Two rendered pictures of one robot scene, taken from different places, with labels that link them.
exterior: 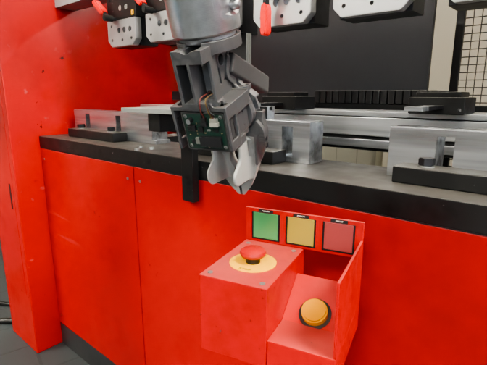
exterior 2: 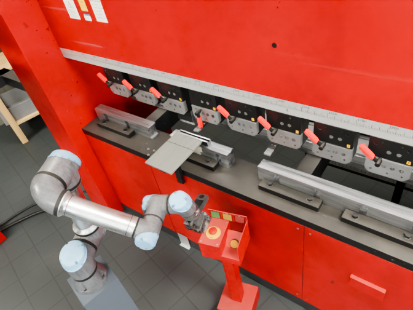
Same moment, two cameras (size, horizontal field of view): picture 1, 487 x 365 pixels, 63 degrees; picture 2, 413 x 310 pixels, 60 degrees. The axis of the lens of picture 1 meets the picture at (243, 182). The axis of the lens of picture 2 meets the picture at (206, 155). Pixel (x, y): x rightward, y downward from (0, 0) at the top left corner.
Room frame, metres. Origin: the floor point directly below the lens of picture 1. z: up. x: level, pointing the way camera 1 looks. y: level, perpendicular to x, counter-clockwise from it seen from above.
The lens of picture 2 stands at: (-0.45, -0.13, 2.20)
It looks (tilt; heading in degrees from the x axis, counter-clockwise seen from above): 42 degrees down; 4
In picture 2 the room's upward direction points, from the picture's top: 13 degrees counter-clockwise
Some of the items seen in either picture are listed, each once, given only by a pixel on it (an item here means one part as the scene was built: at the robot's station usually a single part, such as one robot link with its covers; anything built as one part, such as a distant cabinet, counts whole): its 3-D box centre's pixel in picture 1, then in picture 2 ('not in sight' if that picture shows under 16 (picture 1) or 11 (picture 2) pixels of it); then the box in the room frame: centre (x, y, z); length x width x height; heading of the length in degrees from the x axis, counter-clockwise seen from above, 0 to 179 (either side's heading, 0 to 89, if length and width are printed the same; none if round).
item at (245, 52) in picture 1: (233, 54); (185, 115); (1.06, 0.03, 1.13); 0.10 x 0.02 x 0.10; 50
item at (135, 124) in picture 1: (117, 124); (125, 120); (1.42, 0.44, 0.92); 0.50 x 0.06 x 0.10; 50
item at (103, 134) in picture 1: (96, 134); (115, 128); (1.41, 0.52, 0.89); 0.30 x 0.05 x 0.03; 50
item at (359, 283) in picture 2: not in sight; (366, 286); (0.28, -0.65, 0.59); 0.15 x 0.02 x 0.07; 50
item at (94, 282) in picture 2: not in sight; (87, 273); (0.43, 0.57, 0.82); 0.15 x 0.15 x 0.10
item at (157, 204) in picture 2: not in sight; (157, 208); (0.44, 0.15, 1.18); 0.11 x 0.11 x 0.08; 75
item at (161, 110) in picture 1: (191, 108); (174, 152); (0.95, 0.12, 1.00); 0.26 x 0.18 x 0.01; 140
